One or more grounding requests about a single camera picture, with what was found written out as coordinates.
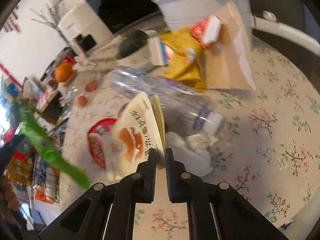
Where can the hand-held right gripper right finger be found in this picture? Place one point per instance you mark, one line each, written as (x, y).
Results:
(173, 180)

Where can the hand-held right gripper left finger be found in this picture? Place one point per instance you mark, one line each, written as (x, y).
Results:
(147, 180)

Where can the cream snack pouch orange print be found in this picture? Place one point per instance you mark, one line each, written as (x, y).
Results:
(135, 130)

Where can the crumpled white tissue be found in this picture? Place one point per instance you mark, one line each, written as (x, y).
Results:
(192, 150)

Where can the red instant noodle bowl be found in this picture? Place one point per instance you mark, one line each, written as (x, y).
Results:
(98, 140)

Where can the clear plastic bottle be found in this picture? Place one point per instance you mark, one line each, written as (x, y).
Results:
(155, 90)

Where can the green plant leaf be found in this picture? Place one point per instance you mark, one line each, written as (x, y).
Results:
(50, 152)

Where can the small red fruit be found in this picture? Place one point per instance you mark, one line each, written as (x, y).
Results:
(90, 86)
(82, 101)

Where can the cluttered storage rack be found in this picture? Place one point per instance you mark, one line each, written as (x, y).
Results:
(45, 177)

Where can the yellow snack bag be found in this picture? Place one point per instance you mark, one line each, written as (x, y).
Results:
(185, 67)

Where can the clear glass jar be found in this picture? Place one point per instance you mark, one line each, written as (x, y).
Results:
(72, 92)

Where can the white bowl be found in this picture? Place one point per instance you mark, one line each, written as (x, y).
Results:
(140, 57)

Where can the brown paper bag, red label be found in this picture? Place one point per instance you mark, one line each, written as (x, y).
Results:
(225, 65)

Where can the small blue white box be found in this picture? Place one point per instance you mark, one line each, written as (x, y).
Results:
(156, 51)

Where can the orange fruit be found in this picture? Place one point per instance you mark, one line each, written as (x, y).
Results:
(63, 72)

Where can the dark green squash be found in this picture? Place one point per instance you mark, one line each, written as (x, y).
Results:
(132, 42)

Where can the red white carton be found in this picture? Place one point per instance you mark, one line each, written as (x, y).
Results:
(207, 31)

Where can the white kitchen appliance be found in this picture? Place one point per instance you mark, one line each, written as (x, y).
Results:
(85, 22)

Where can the black screen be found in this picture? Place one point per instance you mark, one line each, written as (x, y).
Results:
(120, 5)

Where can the bare branch decoration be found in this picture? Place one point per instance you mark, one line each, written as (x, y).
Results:
(47, 20)

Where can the red wall decoration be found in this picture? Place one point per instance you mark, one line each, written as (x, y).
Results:
(13, 20)

